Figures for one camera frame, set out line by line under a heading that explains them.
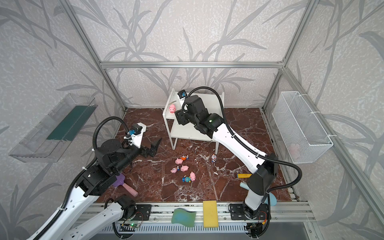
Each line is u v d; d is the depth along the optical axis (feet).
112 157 1.48
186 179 2.71
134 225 2.30
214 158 2.99
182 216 2.32
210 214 2.37
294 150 2.40
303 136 2.02
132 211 2.19
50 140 2.11
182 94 1.99
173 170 2.83
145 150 1.81
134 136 1.69
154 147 1.88
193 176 2.77
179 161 2.98
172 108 2.37
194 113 1.77
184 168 2.84
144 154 1.90
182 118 2.11
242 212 2.43
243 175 2.77
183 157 2.99
